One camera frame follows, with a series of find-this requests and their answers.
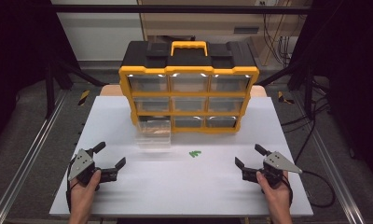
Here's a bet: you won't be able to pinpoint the yellow black organizer cabinet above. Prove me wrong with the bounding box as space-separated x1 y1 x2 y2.
118 40 261 135

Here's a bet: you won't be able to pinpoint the black horizontal bar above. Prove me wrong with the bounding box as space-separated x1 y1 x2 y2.
51 4 313 15

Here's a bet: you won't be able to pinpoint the black floor cables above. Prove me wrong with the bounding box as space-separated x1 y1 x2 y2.
281 78 332 164

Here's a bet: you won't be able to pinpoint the wooden board under table top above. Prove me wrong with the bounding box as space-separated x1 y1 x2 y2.
100 84 268 98

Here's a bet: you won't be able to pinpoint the aluminium frame rail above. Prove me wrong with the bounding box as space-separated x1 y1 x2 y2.
0 90 68 224
291 92 366 224

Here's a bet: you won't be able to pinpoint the yellow carry handle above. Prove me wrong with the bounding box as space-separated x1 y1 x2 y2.
170 40 209 58

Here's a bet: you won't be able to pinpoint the person's right hand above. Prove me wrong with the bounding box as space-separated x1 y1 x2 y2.
256 170 293 210

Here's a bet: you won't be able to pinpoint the person's left hand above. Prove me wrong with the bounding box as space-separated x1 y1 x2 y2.
70 169 103 213

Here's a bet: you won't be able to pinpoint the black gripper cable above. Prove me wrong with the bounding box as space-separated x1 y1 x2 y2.
65 156 80 213
286 169 336 209

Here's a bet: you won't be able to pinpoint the light wooden cabinet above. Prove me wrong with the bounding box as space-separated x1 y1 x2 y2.
137 0 313 66

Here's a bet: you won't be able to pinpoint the bundle of hanging cables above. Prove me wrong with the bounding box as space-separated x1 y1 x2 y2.
262 13 299 67

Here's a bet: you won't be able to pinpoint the black curtain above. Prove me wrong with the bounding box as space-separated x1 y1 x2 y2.
0 0 81 150
288 0 373 188

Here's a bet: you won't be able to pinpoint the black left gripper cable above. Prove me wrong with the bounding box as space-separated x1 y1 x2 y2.
65 156 80 213

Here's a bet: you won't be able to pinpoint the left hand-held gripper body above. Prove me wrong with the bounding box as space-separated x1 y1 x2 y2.
67 148 118 191

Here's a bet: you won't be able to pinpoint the black metal stand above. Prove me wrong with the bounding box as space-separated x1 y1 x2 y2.
256 59 316 119
45 59 108 119

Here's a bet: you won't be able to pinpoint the grid of clear drawers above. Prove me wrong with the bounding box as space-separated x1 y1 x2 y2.
127 74 252 129

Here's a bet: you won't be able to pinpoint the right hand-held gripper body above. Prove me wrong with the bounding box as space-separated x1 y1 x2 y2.
242 150 303 189

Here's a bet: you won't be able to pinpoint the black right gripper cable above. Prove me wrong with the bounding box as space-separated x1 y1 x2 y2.
286 169 336 209

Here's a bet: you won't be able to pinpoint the yellow black hazard tape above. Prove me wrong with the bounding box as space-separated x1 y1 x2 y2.
277 91 296 105
77 90 91 106

